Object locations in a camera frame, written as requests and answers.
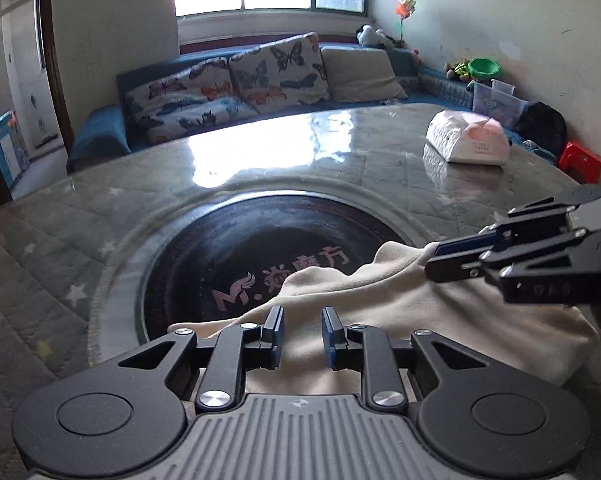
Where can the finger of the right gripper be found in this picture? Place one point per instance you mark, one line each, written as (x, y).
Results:
(485, 264)
(481, 242)

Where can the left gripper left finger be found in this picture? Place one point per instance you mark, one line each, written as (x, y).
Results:
(238, 350)

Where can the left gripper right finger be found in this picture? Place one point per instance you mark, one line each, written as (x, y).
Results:
(367, 350)

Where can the cream sweater garment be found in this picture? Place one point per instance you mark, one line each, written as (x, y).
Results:
(393, 293)

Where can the black round induction cooktop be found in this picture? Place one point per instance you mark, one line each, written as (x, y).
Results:
(235, 257)

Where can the red plastic stool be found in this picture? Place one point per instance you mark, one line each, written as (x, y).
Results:
(580, 163)

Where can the pink white tissue pack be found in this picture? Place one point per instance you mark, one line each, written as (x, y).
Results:
(468, 138)

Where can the black backpack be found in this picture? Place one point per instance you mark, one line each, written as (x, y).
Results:
(544, 126)

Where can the clear plastic storage box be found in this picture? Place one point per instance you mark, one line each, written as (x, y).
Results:
(499, 105)

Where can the green plastic bowl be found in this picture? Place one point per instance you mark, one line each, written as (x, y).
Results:
(484, 68)

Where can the small stuffed toys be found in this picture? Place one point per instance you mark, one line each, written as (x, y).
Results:
(458, 71)

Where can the grey quilted star tablecloth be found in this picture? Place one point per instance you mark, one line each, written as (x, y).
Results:
(84, 396)

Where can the plain beige cushion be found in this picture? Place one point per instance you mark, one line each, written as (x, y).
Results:
(360, 75)

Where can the white plush toy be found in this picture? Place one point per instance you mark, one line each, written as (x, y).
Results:
(369, 37)

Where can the colourful pinwheel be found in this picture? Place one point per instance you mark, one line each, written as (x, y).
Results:
(404, 10)

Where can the butterfly pillow lower left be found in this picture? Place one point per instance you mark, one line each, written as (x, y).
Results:
(198, 99)

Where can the butterfly pillow upright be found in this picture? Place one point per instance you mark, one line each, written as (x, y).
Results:
(281, 74)

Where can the blue corner sofa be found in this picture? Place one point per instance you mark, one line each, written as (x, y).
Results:
(108, 133)

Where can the blue toy box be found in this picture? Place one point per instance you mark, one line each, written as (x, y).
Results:
(13, 159)

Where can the dark wooden door frame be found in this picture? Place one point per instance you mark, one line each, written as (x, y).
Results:
(54, 76)

